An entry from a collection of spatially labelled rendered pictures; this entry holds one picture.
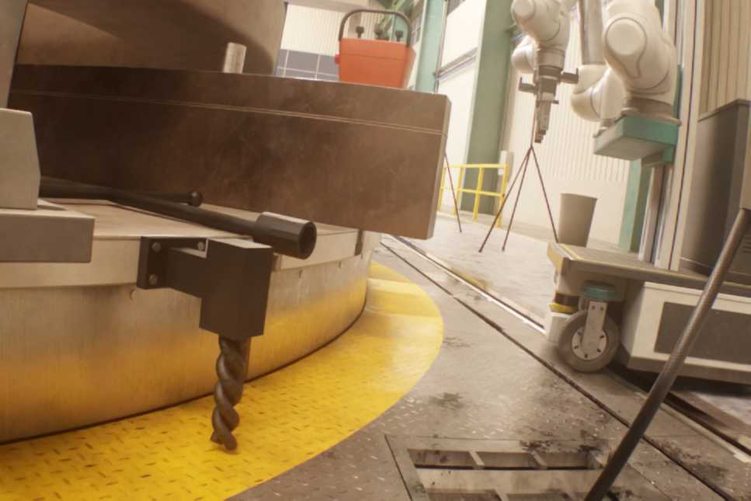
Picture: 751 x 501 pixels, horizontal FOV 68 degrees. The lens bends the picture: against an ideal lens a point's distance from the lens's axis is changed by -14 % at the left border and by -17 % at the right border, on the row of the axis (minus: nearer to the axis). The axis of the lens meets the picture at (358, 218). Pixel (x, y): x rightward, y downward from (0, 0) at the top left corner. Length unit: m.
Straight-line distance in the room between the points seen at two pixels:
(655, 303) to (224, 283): 1.19
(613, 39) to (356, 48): 0.68
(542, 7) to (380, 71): 0.48
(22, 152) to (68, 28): 4.32
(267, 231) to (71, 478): 0.54
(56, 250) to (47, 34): 4.49
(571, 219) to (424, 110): 7.24
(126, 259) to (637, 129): 1.31
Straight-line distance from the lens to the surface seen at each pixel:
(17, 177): 0.68
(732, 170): 1.90
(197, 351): 1.18
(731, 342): 1.85
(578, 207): 8.82
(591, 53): 2.49
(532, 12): 1.75
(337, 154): 1.71
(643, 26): 1.61
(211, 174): 1.84
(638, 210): 10.40
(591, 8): 2.52
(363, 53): 1.74
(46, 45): 5.12
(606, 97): 2.30
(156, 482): 0.90
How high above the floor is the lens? 0.44
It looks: 3 degrees down
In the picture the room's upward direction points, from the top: 8 degrees clockwise
